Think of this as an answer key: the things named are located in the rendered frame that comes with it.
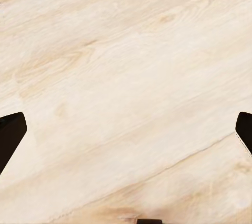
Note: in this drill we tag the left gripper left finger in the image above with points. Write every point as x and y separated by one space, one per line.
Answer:
12 129

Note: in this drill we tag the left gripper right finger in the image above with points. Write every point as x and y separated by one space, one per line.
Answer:
244 128

